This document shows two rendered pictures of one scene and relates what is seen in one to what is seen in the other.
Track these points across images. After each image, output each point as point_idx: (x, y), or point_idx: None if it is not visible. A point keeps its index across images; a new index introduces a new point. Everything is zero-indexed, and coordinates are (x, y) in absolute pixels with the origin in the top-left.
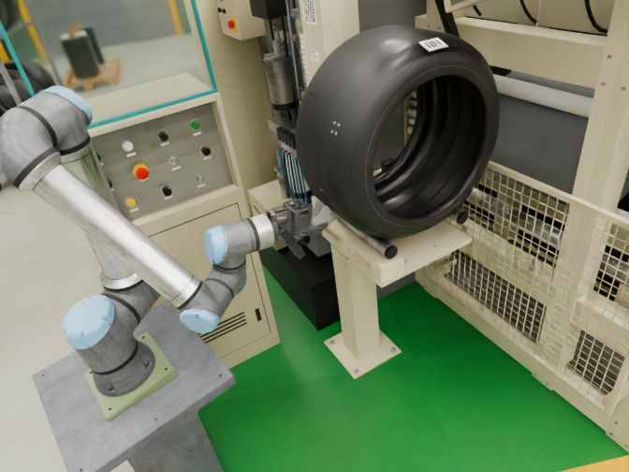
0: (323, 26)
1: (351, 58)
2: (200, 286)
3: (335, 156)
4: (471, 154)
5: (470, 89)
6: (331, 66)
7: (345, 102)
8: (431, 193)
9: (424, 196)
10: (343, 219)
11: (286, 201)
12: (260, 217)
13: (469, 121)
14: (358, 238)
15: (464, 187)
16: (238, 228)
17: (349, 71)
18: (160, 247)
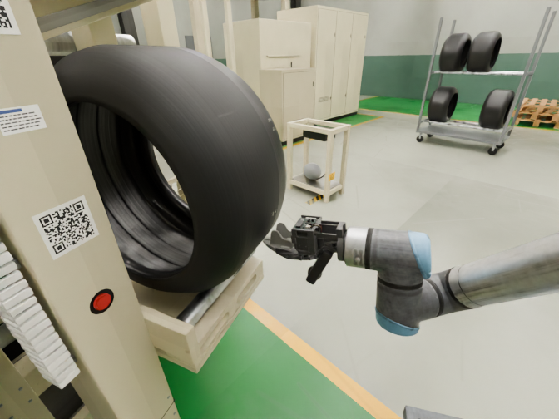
0: (42, 37)
1: (196, 64)
2: (452, 268)
3: (283, 150)
4: (131, 194)
5: (95, 138)
6: (195, 77)
7: (256, 98)
8: (155, 240)
9: (157, 247)
10: (213, 297)
11: (309, 230)
12: (356, 228)
13: (104, 172)
14: (225, 290)
15: (180, 199)
16: (390, 229)
17: (220, 74)
18: (504, 257)
